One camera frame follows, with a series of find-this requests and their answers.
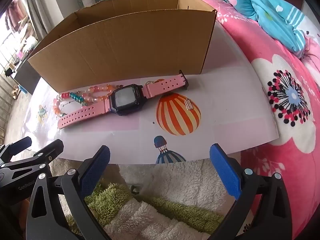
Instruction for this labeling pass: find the hanging pink garment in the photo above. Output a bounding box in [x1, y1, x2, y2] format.
[5, 0, 28, 30]

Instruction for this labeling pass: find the pink strap digital watch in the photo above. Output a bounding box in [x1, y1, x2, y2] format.
[57, 71, 189, 130]

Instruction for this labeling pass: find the white green fluffy rug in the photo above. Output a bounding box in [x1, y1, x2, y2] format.
[50, 159, 240, 240]

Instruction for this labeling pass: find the blue patterned quilt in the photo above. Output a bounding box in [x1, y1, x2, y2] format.
[219, 0, 320, 59]

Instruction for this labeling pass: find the dark grey cabinet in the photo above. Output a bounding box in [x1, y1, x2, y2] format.
[14, 59, 42, 94]

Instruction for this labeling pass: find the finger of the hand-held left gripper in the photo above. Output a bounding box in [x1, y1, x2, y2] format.
[0, 137, 32, 162]
[0, 139, 64, 172]

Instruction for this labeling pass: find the brown cardboard box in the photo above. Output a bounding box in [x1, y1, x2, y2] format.
[27, 0, 217, 92]

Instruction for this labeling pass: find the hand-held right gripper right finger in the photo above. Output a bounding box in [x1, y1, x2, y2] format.
[209, 143, 293, 240]

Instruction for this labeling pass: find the pink floral blanket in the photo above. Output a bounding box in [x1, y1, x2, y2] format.
[182, 0, 320, 240]

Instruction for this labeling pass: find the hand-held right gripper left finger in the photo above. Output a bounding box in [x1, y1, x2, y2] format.
[26, 145, 111, 240]

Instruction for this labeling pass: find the grey curtain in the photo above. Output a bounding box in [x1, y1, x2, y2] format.
[24, 0, 66, 40]

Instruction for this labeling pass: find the orange pink bead bracelet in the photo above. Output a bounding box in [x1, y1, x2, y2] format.
[53, 84, 122, 117]

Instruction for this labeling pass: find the teal block bead bracelet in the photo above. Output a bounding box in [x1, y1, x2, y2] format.
[59, 92, 88, 106]

